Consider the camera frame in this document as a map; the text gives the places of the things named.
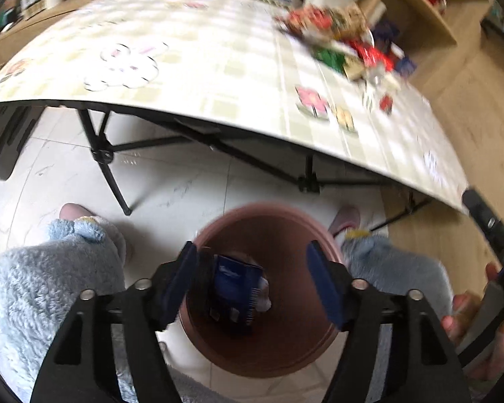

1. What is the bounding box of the wooden shelf unit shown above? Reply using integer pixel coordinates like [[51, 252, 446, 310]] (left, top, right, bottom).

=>
[[357, 0, 502, 93]]

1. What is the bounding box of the pink slipper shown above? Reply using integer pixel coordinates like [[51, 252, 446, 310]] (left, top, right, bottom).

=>
[[328, 206, 362, 239], [60, 203, 95, 224]]

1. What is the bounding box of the white crumpled wrapper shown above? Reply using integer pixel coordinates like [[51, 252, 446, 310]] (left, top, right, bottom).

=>
[[254, 277, 275, 313]]

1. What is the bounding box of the black folding table frame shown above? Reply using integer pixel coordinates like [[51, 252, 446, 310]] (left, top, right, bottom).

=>
[[59, 107, 439, 236]]

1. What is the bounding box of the person's right leg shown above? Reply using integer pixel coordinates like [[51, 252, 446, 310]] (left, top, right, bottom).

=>
[[340, 230, 456, 337]]

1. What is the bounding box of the brown plastic bin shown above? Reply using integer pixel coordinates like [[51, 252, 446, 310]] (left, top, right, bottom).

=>
[[180, 204, 343, 378]]

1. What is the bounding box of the black furniture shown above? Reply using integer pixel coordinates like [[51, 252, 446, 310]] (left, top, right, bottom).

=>
[[0, 107, 43, 181]]

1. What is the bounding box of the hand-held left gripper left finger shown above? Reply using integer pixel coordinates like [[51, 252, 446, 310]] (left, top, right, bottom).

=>
[[30, 241, 199, 403]]

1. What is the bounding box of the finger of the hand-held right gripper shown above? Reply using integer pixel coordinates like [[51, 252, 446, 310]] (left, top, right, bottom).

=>
[[463, 189, 504, 263]]

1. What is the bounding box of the person's leg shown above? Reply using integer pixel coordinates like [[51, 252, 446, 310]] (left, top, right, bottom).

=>
[[0, 217, 129, 403], [340, 230, 456, 337]]

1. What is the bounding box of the person's left leg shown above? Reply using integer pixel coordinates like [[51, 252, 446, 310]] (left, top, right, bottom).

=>
[[0, 217, 129, 403]]

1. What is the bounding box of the dark blue packet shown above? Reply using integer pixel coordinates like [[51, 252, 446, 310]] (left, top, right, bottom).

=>
[[210, 254, 264, 337]]

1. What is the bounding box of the wooden sideboard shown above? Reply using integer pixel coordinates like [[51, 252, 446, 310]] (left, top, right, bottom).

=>
[[0, 0, 89, 65]]

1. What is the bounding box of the pile of colourful wrappers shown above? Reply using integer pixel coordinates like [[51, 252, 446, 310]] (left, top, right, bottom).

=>
[[275, 2, 416, 115]]

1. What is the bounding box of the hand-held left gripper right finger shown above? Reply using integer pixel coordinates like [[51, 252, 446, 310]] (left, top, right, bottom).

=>
[[306, 240, 473, 403]]

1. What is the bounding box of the checkered bunny tablecloth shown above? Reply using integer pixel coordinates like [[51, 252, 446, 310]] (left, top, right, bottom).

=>
[[0, 0, 474, 216]]

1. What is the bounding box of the person's right hand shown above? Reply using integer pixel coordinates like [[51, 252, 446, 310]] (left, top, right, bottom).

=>
[[441, 262, 504, 383]]

